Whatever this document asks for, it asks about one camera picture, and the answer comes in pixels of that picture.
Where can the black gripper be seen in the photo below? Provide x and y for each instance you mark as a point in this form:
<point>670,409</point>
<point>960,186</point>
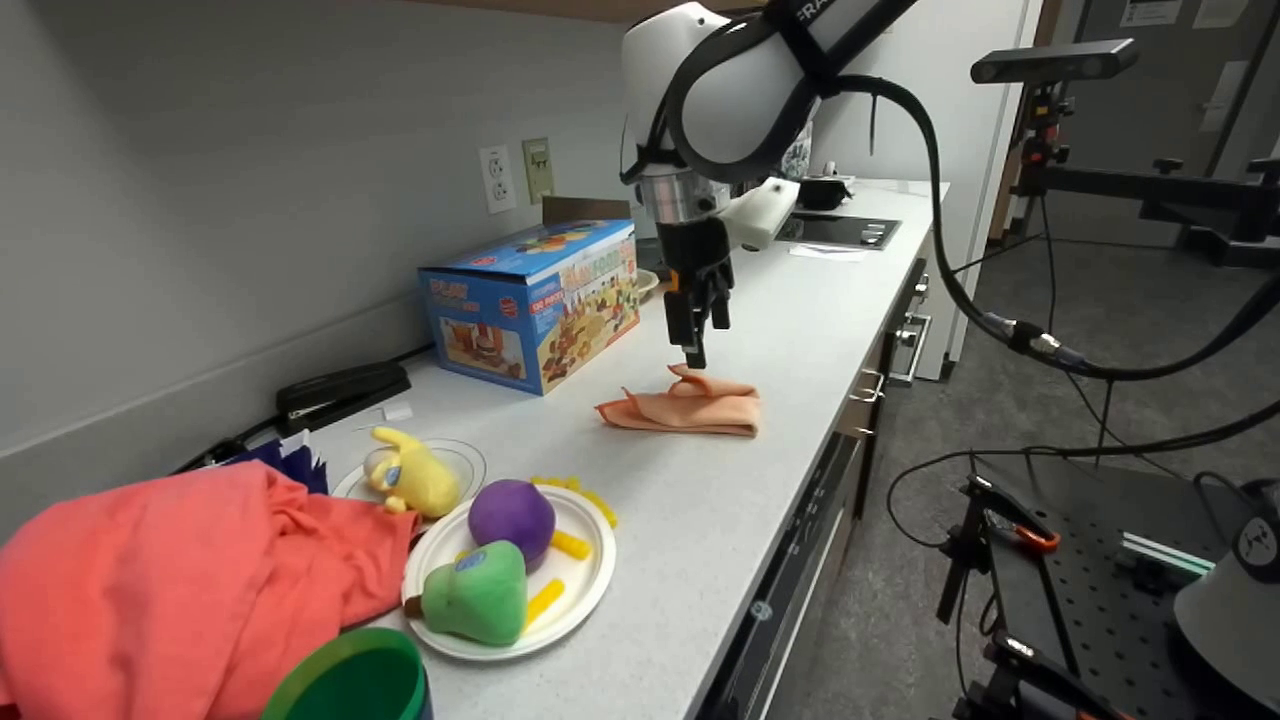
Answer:
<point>698,282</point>

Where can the peach towel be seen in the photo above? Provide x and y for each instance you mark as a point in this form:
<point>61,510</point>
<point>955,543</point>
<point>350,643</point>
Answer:
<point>688,407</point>

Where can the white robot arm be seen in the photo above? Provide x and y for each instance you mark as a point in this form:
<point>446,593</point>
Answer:
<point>715,103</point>

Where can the blue toy food box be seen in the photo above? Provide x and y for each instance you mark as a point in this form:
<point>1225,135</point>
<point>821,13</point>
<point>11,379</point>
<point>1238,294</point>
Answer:
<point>537,307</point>

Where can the yellow toy fries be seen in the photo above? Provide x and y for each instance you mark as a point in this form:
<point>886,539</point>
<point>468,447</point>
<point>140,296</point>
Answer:
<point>576,565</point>

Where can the purple plush ball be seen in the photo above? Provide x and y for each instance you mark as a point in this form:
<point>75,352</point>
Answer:
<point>516,512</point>

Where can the clear small plate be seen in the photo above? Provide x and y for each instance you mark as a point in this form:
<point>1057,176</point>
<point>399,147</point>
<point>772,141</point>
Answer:
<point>462,462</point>

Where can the white round plate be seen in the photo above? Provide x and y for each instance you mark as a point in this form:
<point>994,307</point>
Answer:
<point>432,550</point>

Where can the yellow plush toy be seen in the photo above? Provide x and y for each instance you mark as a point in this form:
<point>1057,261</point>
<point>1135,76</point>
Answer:
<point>417,456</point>

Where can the green plush pear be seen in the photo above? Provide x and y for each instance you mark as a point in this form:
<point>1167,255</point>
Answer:
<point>476,598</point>

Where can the black stapler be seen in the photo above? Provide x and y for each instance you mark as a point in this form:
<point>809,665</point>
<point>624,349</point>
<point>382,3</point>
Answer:
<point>336,393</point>

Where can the dark blue cloth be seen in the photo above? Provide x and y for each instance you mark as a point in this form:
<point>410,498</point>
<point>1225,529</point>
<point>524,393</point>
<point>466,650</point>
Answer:
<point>297,464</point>

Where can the green plastic cup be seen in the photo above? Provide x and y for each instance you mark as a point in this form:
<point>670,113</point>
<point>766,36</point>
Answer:
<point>369,674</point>

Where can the coral red cloth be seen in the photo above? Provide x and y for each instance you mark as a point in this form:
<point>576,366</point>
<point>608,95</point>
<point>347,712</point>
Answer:
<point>184,598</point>

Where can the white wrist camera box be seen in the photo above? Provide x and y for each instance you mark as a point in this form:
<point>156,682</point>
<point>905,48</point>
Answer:
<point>758,217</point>

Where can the beige wall switch plate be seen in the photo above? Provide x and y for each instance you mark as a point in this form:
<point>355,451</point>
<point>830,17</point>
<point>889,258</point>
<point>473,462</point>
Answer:
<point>537,171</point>

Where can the white wall outlet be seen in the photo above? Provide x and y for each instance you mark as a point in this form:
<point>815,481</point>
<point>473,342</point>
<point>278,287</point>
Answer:
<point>498,176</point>

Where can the black camera on stand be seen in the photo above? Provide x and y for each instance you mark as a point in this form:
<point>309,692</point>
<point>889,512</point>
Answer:
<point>1057,60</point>

